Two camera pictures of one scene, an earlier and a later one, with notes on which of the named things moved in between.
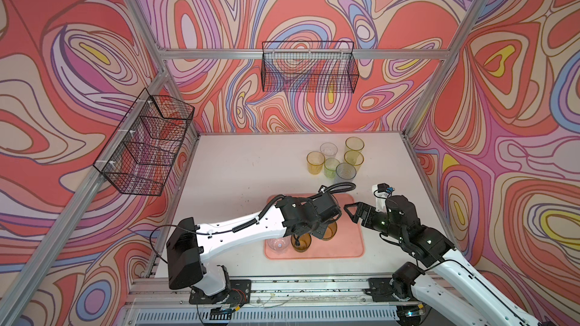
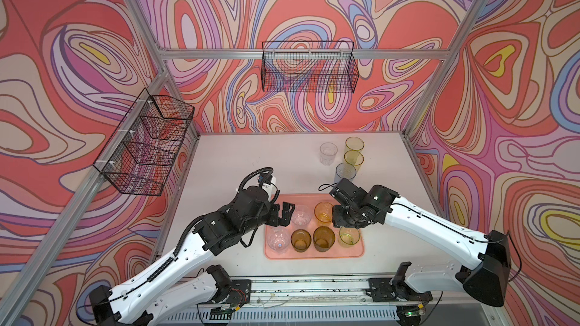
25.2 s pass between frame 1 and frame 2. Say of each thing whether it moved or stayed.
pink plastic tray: stayed
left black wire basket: stayed
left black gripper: moved
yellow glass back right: stayed
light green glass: moved
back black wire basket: stayed
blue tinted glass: stayed
